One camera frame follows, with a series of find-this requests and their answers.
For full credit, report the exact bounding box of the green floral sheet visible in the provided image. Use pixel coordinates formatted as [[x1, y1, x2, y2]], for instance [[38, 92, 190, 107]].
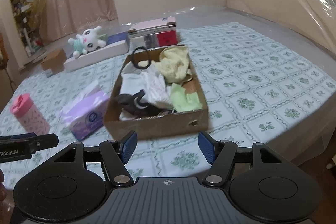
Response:
[[0, 21, 334, 188]]

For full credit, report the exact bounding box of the light green cloth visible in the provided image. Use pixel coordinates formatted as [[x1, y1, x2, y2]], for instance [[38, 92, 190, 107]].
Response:
[[170, 83, 205, 112]]

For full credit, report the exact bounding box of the cream fluffy towel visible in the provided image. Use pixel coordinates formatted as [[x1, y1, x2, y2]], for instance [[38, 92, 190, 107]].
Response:
[[154, 46, 193, 83]]

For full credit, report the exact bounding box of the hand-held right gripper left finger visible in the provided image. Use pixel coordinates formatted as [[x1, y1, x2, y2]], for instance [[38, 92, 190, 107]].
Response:
[[52, 130, 138, 187]]

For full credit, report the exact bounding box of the small closed cardboard box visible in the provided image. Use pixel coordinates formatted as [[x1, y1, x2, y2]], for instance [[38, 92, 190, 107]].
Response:
[[40, 48, 67, 75]]

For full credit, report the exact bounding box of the purple tissue pack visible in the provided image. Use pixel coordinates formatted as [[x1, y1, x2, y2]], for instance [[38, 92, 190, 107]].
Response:
[[60, 80, 110, 141]]

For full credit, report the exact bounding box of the standing fan in plastic cover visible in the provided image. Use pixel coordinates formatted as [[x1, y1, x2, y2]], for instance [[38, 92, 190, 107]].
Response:
[[25, 0, 50, 56]]

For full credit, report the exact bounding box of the white plush bunny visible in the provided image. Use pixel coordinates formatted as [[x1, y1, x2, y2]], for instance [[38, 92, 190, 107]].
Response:
[[68, 26, 108, 57]]

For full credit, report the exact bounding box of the white pink-printed cloth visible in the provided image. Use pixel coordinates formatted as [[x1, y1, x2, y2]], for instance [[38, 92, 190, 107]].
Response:
[[142, 69, 172, 106]]

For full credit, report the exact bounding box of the white book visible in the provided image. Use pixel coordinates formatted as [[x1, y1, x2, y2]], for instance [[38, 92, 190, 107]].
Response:
[[129, 26, 177, 37]]

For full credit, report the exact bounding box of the white and red box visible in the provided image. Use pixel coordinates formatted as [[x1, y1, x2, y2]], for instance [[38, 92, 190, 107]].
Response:
[[130, 29, 179, 49]]

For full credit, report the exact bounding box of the plastic covered grey mattress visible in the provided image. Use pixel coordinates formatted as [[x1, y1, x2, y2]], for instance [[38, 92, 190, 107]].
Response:
[[113, 5, 336, 62]]

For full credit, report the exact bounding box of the pink lidded cup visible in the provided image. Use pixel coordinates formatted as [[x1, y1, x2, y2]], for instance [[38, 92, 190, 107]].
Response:
[[10, 93, 51, 136]]

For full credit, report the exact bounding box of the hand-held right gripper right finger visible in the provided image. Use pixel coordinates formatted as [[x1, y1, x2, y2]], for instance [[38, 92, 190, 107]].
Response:
[[198, 131, 282, 187]]

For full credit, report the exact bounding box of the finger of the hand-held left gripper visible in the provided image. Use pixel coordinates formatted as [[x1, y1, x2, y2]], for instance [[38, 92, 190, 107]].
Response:
[[25, 133, 59, 154], [0, 133, 36, 141]]

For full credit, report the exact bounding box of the flat white box blue top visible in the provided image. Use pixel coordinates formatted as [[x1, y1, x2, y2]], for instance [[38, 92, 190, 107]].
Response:
[[64, 31, 130, 73]]

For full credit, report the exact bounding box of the black hair band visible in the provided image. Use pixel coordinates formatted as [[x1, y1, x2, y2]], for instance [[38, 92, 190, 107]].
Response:
[[131, 46, 152, 69]]

